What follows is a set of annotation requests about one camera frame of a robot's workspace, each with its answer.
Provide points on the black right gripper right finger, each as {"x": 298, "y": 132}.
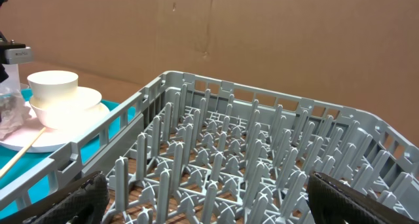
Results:
{"x": 330, "y": 201}

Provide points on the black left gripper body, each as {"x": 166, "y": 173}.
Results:
{"x": 5, "y": 45}

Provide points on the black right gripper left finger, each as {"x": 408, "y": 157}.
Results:
{"x": 83, "y": 201}

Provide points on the cream plastic cup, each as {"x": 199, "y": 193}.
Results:
{"x": 53, "y": 86}

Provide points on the clear plastic waste bin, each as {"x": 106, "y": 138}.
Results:
{"x": 13, "y": 80}

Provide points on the grey dishwasher rack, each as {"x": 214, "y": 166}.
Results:
{"x": 194, "y": 149}

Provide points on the white round plate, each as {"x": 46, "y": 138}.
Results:
{"x": 51, "y": 139}

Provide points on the right wooden chopstick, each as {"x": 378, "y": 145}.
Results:
{"x": 20, "y": 154}

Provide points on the white bowl on plate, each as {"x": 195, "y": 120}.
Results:
{"x": 82, "y": 109}

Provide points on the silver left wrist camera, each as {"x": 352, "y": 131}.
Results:
{"x": 18, "y": 55}

